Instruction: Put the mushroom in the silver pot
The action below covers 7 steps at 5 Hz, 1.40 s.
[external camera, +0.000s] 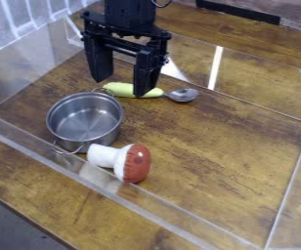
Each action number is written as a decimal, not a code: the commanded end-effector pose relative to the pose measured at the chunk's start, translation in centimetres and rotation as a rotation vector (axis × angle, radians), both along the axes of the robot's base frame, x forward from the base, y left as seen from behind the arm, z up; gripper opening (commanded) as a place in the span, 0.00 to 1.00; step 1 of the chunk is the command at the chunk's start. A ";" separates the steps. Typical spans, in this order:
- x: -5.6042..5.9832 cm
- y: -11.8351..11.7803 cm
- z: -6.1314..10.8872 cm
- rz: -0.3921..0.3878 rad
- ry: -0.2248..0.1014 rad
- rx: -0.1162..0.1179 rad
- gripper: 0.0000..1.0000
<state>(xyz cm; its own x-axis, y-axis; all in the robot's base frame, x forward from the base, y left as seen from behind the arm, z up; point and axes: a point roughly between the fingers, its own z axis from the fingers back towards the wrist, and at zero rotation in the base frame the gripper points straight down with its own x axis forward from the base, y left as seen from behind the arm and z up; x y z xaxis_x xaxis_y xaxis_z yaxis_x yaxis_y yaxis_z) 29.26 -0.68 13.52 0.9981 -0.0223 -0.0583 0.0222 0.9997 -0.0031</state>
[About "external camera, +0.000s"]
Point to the clear acrylic enclosure wall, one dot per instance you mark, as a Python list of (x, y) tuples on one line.
[(224, 188)]

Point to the black bar in background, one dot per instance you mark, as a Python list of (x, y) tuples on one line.
[(238, 12)]

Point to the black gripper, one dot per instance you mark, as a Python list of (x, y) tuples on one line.
[(125, 29)]

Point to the silver metal pot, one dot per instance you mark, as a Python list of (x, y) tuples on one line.
[(85, 118)]

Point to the spoon with green handle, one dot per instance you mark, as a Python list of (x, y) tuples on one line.
[(124, 90)]

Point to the red and white plush mushroom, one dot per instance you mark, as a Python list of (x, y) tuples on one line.
[(130, 161)]

